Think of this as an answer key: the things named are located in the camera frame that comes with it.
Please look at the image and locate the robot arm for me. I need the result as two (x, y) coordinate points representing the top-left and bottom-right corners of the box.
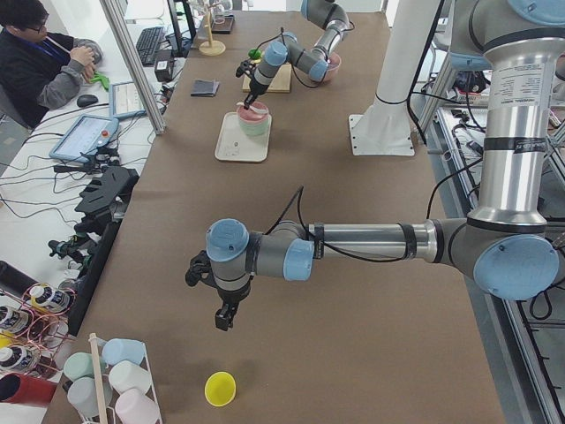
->
(206, 1), (564, 330)
(236, 1), (353, 110)

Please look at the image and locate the green plastic cup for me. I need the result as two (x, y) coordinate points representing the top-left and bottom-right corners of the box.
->
(63, 352), (94, 382)

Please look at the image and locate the small pink bowl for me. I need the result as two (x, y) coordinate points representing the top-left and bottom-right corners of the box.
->
(237, 102), (269, 122)

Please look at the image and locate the blue teach pendant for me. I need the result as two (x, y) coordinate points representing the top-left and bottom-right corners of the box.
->
(109, 81), (146, 120)
(49, 115), (119, 163)

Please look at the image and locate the wooden mug tree stand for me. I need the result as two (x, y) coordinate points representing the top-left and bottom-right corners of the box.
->
(193, 1), (225, 57)

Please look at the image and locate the seated person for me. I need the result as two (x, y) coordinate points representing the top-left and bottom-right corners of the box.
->
(1, 1), (102, 129)

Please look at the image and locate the yellow plastic cup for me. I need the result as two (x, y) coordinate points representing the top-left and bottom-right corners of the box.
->
(204, 371), (237, 407)

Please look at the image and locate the blue plastic cup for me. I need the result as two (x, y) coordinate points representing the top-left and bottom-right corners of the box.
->
(102, 338), (145, 366)

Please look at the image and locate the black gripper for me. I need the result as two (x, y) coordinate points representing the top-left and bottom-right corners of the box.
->
(244, 79), (269, 110)
(215, 282), (251, 330)

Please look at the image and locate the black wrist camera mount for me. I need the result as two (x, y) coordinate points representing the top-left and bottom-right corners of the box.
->
(185, 250), (216, 288)

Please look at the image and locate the red can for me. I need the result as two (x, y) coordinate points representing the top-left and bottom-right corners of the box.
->
(1, 374), (57, 407)

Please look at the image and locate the grey plastic cup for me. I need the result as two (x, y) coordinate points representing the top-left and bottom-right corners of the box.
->
(67, 376), (99, 418)

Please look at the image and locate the black keyboard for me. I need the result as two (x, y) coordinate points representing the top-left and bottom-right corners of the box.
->
(136, 26), (164, 67)

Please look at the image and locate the white wire cup rack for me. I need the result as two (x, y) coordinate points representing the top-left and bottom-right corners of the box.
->
(63, 337), (163, 423)

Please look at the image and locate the blue teach pendant far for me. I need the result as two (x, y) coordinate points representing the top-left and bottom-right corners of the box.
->
(109, 81), (146, 120)

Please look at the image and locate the green lime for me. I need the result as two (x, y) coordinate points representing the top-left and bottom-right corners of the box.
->
(248, 49), (262, 60)

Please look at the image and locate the grey folded cloth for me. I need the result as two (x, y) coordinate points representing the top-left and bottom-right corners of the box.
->
(191, 79), (220, 97)

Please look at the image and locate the green bowl stack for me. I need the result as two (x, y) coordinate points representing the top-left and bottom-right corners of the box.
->
(239, 120), (269, 137)

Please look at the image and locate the black computer mouse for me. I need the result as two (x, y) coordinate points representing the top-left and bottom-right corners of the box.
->
(76, 94), (99, 109)

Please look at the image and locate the bamboo cutting board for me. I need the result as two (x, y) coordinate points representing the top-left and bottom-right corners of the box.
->
(267, 64), (291, 94)

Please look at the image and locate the blue teach pendant near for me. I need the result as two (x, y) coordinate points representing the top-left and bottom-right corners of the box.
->
(49, 115), (119, 163)

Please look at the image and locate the large pink ice bowl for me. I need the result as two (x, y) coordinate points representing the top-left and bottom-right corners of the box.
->
(320, 52), (342, 83)

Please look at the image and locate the white plastic cup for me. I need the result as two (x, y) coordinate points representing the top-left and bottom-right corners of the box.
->
(109, 360), (152, 394)

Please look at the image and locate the pink plastic cup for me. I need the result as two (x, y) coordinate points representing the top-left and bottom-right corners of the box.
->
(115, 388), (159, 424)

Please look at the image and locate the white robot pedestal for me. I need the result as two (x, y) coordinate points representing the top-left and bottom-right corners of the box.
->
(350, 0), (443, 156)

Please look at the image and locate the white ceramic spoon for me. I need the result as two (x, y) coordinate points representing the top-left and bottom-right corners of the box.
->
(236, 102), (269, 115)

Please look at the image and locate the aluminium frame post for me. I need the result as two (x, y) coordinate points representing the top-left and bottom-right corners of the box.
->
(100, 0), (166, 135)

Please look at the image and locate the cream serving tray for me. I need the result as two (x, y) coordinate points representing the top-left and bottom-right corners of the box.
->
(215, 111), (272, 163)

